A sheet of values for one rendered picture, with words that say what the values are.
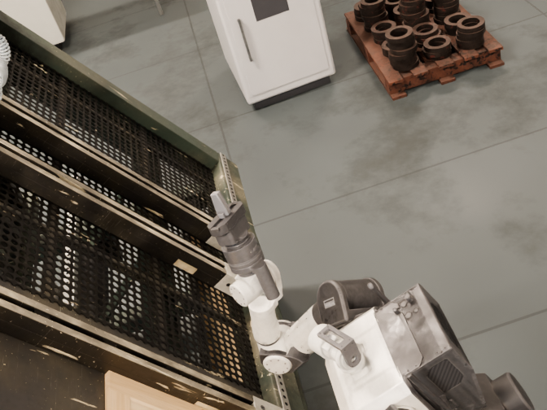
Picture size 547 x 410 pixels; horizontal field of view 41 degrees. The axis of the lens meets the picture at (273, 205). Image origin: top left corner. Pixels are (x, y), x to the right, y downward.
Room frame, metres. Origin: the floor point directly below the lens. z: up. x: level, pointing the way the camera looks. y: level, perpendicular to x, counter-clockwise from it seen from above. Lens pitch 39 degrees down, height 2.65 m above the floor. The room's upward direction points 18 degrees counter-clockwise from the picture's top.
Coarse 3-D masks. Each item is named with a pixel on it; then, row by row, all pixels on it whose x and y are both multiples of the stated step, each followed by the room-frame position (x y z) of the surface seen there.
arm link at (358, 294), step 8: (344, 280) 1.26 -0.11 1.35; (352, 280) 1.26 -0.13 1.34; (360, 280) 1.27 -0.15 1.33; (368, 280) 1.27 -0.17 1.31; (344, 288) 1.22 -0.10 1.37; (352, 288) 1.22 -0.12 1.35; (360, 288) 1.23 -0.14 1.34; (368, 288) 1.24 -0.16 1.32; (352, 296) 1.20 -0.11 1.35; (360, 296) 1.21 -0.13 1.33; (368, 296) 1.22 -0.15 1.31; (376, 296) 1.22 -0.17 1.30; (352, 304) 1.19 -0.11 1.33; (360, 304) 1.20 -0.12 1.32; (368, 304) 1.21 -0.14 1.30; (376, 304) 1.21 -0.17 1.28; (312, 312) 1.26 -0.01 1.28; (320, 320) 1.23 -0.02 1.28
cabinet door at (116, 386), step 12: (108, 372) 1.20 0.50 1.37; (108, 384) 1.16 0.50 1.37; (120, 384) 1.17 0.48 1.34; (132, 384) 1.19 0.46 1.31; (108, 396) 1.13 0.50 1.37; (120, 396) 1.14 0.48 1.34; (132, 396) 1.15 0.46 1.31; (144, 396) 1.17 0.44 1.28; (156, 396) 1.18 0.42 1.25; (168, 396) 1.20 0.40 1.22; (108, 408) 1.09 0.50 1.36; (120, 408) 1.10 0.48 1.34; (132, 408) 1.12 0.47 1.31; (144, 408) 1.13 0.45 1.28; (156, 408) 1.14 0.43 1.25; (168, 408) 1.16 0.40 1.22; (180, 408) 1.17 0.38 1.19; (192, 408) 1.19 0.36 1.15
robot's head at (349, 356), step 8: (328, 328) 1.04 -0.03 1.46; (320, 336) 1.02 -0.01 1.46; (344, 336) 0.99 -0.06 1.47; (336, 344) 0.98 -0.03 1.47; (344, 344) 0.97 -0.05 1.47; (352, 344) 0.97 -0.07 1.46; (344, 352) 0.96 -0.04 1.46; (352, 352) 0.96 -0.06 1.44; (360, 352) 0.98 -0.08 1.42; (344, 360) 0.96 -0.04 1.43; (352, 360) 0.96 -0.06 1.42; (360, 360) 0.96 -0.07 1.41; (344, 368) 0.96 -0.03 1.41; (352, 368) 0.96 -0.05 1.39
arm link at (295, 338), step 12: (288, 324) 1.34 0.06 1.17; (300, 324) 1.27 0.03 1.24; (312, 324) 1.24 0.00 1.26; (288, 336) 1.28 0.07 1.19; (300, 336) 1.25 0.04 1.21; (288, 348) 1.26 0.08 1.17; (300, 348) 1.24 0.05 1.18; (264, 360) 1.26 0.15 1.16; (276, 360) 1.24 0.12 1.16; (288, 360) 1.24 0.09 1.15; (300, 360) 1.23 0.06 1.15; (276, 372) 1.25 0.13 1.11; (288, 372) 1.24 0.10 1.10
